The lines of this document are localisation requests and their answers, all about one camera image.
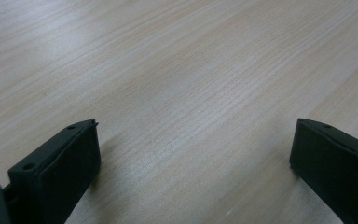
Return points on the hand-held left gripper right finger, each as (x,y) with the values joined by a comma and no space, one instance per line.
(338,168)

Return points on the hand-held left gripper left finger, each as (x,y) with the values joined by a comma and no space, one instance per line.
(59,174)

